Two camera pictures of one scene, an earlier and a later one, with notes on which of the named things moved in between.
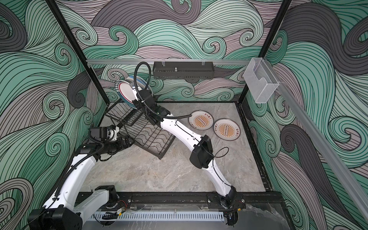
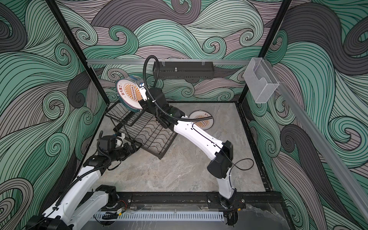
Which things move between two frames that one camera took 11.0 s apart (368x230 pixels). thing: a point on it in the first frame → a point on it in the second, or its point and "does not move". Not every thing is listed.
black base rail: x=197 y=201 does not move
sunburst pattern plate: x=201 y=120 does not move
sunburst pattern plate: x=227 y=129 → x=128 y=92
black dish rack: x=136 y=125 does not move
